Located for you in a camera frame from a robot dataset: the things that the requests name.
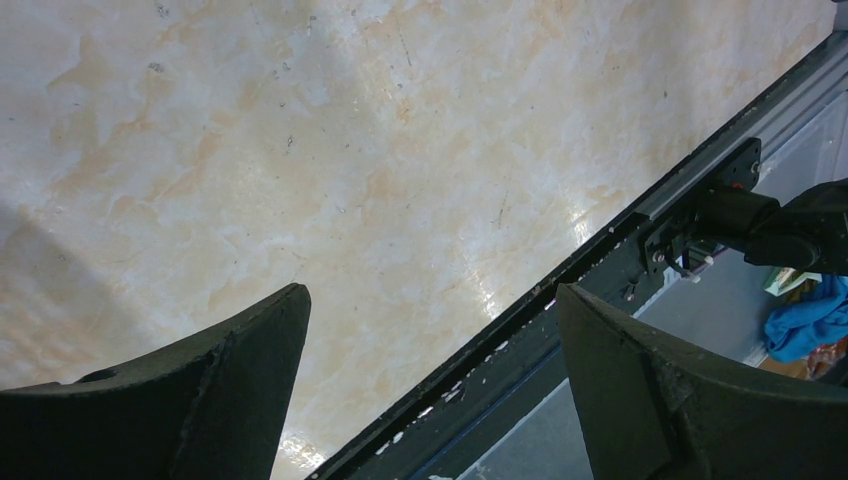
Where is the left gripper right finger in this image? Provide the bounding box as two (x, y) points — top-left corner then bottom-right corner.
(556, 284), (847, 479)

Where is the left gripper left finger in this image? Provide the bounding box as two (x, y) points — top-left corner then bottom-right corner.
(1, 284), (311, 479)

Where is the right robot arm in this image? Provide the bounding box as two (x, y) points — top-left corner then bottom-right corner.
(692, 179), (847, 276)

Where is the blue cloth on floor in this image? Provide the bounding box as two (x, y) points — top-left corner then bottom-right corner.
(763, 275), (847, 363)

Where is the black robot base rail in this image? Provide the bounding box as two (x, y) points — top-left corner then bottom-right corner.
(313, 31), (847, 479)

